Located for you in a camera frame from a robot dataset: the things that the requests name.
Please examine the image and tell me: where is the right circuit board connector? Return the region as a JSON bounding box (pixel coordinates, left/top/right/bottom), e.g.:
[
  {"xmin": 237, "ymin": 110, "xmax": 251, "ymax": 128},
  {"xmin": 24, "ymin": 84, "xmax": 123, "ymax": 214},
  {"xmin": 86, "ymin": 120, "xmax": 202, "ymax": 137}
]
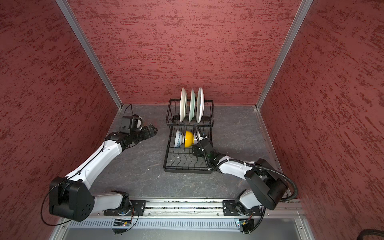
[{"xmin": 238, "ymin": 219, "xmax": 255, "ymax": 235}]

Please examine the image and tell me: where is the black wire dish rack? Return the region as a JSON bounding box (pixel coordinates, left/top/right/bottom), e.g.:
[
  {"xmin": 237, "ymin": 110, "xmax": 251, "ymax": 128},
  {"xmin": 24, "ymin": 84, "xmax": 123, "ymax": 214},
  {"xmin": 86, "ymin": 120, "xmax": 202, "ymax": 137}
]
[{"xmin": 163, "ymin": 99, "xmax": 214, "ymax": 174}]

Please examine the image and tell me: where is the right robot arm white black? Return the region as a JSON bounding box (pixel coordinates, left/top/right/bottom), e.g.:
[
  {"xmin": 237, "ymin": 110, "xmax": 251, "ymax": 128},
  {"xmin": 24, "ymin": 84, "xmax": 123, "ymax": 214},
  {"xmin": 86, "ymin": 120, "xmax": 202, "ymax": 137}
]
[{"xmin": 192, "ymin": 138, "xmax": 298, "ymax": 216}]

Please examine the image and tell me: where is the black corrugated cable hose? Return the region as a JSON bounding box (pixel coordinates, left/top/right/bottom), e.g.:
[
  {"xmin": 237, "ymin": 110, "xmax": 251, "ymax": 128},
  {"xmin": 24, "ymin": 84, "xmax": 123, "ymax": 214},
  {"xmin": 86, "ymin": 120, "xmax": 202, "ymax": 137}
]
[{"xmin": 194, "ymin": 125, "xmax": 299, "ymax": 233}]

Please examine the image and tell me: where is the white slotted cable duct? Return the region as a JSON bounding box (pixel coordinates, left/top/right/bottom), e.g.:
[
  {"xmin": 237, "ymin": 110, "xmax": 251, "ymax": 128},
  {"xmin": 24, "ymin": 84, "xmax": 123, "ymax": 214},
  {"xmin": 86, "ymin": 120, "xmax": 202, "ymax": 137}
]
[{"xmin": 69, "ymin": 218, "xmax": 239, "ymax": 232}]

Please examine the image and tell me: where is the white blue floral bowl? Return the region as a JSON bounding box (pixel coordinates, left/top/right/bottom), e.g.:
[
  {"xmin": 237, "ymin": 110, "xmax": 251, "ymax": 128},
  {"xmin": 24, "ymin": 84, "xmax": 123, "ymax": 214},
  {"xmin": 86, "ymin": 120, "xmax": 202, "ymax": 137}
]
[{"xmin": 174, "ymin": 130, "xmax": 185, "ymax": 148}]

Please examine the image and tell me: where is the yellow bowl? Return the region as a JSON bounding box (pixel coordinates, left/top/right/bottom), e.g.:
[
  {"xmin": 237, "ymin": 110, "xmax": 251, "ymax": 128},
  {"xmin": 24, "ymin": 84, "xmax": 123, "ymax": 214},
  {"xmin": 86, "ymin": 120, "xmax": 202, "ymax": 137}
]
[{"xmin": 184, "ymin": 131, "xmax": 195, "ymax": 148}]

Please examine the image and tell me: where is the left white plate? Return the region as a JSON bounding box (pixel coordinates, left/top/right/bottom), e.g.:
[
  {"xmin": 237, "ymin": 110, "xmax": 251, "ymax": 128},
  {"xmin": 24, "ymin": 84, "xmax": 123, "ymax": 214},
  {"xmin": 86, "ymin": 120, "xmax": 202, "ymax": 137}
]
[{"xmin": 180, "ymin": 88, "xmax": 188, "ymax": 123}]

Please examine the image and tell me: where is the right corner aluminium profile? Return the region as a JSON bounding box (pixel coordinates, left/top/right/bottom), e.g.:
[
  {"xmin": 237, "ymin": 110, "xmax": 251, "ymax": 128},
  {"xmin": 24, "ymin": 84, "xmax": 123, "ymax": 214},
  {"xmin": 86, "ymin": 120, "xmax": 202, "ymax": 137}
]
[{"xmin": 256, "ymin": 0, "xmax": 313, "ymax": 111}]

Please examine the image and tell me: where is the left circuit board connector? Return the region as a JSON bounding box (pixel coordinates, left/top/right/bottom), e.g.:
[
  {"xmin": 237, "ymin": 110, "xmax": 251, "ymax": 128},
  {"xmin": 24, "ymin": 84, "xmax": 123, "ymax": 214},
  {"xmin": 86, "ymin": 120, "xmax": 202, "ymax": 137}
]
[{"xmin": 112, "ymin": 219, "xmax": 132, "ymax": 235}]

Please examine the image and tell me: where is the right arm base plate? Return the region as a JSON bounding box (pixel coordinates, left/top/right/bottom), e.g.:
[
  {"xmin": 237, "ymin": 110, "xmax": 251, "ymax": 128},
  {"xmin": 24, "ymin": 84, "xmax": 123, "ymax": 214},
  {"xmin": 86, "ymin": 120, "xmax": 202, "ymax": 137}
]
[{"xmin": 222, "ymin": 200, "xmax": 263, "ymax": 217}]

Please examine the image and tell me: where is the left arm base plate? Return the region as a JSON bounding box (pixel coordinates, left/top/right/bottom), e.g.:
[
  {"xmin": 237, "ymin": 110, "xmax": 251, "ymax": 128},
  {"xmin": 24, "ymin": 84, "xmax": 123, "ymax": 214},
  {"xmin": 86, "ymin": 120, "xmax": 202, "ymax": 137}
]
[{"xmin": 103, "ymin": 200, "xmax": 147, "ymax": 217}]

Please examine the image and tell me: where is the right white floral plate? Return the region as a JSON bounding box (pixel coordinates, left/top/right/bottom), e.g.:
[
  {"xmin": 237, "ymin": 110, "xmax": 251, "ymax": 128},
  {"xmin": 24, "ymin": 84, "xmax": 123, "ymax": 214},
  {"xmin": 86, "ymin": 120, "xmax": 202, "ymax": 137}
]
[{"xmin": 197, "ymin": 88, "xmax": 205, "ymax": 123}]

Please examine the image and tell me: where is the circuit board connector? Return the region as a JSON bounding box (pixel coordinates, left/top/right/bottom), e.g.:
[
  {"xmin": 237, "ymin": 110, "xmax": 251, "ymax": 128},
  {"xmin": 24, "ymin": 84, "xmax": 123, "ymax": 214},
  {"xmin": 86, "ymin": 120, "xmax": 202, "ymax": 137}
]
[
  {"xmin": 112, "ymin": 219, "xmax": 132, "ymax": 235},
  {"xmin": 238, "ymin": 219, "xmax": 255, "ymax": 235}
]

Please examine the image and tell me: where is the middle pale green plate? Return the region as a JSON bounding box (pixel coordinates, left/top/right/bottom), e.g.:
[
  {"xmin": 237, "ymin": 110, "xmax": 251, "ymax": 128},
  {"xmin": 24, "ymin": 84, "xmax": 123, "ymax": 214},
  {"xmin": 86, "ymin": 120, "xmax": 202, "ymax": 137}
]
[{"xmin": 189, "ymin": 89, "xmax": 196, "ymax": 122}]

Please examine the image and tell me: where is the aluminium rail front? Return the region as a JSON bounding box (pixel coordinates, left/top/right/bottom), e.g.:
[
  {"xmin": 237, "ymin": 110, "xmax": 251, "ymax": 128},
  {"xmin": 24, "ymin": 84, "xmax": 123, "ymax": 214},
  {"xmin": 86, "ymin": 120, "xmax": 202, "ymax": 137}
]
[{"xmin": 61, "ymin": 197, "xmax": 306, "ymax": 219}]

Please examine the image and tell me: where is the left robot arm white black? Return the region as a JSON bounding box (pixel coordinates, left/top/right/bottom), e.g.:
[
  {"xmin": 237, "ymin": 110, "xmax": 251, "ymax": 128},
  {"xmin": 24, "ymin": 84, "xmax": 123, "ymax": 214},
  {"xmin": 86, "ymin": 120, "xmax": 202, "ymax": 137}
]
[{"xmin": 47, "ymin": 124, "xmax": 158, "ymax": 222}]

